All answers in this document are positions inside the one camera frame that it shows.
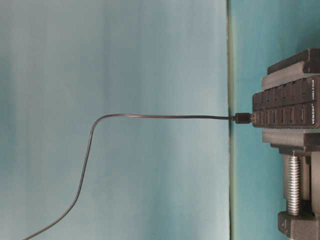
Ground black hub power cable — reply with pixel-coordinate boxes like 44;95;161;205
23;112;253;240

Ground black 3D-printed vise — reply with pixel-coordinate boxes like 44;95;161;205
261;48;320;240

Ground silver threaded vise screw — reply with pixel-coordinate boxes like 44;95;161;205
287;156;301;216

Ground black multi-port USB hub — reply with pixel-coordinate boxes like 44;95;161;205
252;75;320;129

